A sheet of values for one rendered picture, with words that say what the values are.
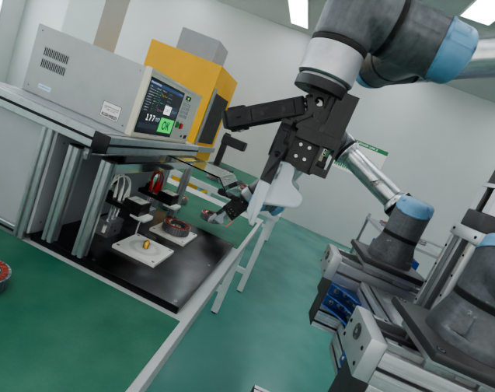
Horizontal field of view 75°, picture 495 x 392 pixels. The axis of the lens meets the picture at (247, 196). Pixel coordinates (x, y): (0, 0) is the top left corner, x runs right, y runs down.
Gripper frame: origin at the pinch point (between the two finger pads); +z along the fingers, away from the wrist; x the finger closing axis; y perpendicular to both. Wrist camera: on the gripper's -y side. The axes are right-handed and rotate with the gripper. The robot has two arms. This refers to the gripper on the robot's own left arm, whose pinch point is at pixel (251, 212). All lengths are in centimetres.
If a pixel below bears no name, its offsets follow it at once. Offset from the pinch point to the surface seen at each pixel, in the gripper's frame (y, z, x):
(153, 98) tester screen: -42, -9, 51
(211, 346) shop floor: 7, 115, 131
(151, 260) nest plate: -24, 37, 47
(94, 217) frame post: -39, 26, 34
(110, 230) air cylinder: -41, 36, 51
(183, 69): -174, -56, 412
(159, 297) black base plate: -14, 38, 32
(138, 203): -35, 23, 51
